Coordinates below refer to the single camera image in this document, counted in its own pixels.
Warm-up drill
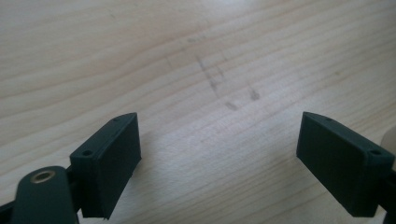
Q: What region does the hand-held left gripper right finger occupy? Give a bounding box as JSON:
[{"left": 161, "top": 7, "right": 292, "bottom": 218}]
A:
[{"left": 295, "top": 111, "right": 396, "bottom": 218}]

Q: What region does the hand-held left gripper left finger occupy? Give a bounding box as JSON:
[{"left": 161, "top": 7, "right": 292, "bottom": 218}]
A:
[{"left": 69, "top": 111, "right": 143, "bottom": 220}]

